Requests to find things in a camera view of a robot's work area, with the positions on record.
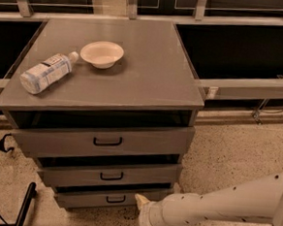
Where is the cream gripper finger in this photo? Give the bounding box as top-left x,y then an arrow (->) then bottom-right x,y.
135,193 -> 150,210

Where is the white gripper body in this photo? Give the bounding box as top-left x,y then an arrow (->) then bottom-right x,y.
138,201 -> 165,226

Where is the grey bottom drawer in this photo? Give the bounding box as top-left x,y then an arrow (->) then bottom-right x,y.
55,185 -> 173,209

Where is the grey drawer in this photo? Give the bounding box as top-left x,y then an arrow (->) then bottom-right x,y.
13,127 -> 195,158
55,185 -> 173,209
38,164 -> 182,187

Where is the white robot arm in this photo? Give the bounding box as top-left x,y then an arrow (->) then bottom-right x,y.
135,172 -> 283,226

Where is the grey drawer cabinet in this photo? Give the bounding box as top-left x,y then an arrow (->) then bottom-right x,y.
0,18 -> 204,209

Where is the grey middle drawer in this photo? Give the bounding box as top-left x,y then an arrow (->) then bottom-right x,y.
38,164 -> 182,187

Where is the grey top drawer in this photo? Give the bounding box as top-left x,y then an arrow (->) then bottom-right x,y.
13,127 -> 195,158

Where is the black stand leg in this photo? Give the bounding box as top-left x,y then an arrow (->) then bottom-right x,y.
0,182 -> 37,226

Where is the black clamp on floor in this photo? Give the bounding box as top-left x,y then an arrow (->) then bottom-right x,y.
0,134 -> 14,153

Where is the white bowl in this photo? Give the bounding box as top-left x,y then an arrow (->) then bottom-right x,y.
80,41 -> 124,69

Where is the clear plastic water bottle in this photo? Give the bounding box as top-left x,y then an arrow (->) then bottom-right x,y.
19,51 -> 79,95

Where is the metal window railing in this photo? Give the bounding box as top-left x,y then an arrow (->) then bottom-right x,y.
0,0 -> 283,129

